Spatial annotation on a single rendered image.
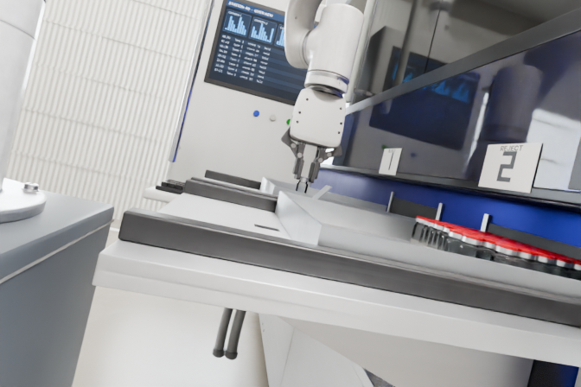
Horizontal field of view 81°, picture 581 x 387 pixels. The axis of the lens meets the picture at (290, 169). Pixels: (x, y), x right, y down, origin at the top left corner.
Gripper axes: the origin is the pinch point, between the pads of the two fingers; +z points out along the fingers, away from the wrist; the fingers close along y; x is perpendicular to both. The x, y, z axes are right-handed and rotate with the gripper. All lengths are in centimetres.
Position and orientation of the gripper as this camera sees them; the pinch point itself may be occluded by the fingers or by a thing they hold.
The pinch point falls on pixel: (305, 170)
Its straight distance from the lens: 66.7
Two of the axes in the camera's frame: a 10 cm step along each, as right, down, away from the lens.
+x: 1.5, 0.4, -9.9
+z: -2.3, 9.7, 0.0
